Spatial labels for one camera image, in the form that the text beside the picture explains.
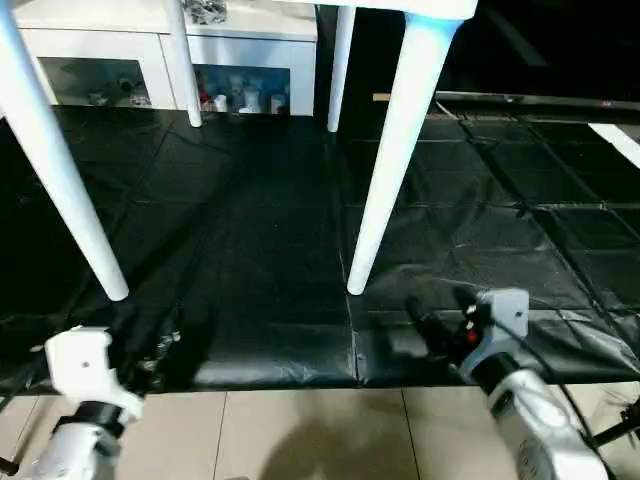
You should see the black work mat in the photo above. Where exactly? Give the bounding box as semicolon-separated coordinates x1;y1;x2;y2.
0;100;640;394

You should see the black tripod stand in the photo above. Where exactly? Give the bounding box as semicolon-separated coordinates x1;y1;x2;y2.
594;400;640;447

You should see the white glass-door cabinet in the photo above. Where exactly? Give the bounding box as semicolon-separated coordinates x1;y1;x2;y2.
10;0;319;117

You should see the dark bundle on cabinet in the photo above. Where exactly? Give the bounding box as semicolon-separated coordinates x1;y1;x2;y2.
185;0;231;26

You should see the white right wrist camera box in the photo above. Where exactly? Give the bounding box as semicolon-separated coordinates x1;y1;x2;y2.
462;289;531;383

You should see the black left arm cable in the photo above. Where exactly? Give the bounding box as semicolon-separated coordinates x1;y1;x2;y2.
0;355;51;413

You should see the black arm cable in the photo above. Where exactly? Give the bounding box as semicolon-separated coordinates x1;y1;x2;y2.
520;330;606;480
0;355;51;413

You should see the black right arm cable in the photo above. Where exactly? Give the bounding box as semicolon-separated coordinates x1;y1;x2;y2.
520;330;606;480

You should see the dark metal rail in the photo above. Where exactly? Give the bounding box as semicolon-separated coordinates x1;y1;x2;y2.
435;91;640;110

